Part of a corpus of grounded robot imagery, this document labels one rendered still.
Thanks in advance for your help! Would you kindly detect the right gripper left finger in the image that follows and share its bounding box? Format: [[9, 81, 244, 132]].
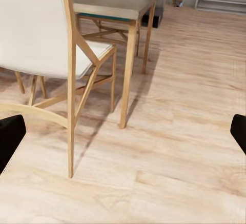
[[0, 114, 26, 174]]

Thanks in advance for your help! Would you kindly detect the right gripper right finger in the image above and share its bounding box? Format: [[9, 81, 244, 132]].
[[230, 114, 246, 155]]

